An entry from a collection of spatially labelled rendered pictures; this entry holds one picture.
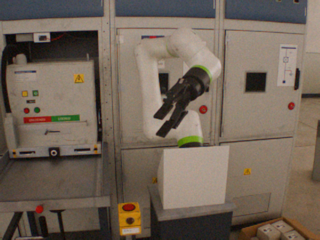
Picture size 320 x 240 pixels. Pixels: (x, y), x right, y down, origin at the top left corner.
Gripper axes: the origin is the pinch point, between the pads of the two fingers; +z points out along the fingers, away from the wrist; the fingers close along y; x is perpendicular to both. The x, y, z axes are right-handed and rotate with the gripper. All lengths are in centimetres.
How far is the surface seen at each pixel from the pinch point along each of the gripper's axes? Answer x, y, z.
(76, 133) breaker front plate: -74, -48, -22
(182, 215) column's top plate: 0, -60, -7
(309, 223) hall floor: 71, -174, -107
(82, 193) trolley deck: -41, -47, 10
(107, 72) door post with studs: -76, -30, -61
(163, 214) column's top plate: -8, -59, -4
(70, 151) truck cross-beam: -75, -56, -15
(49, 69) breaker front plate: -87, -12, -29
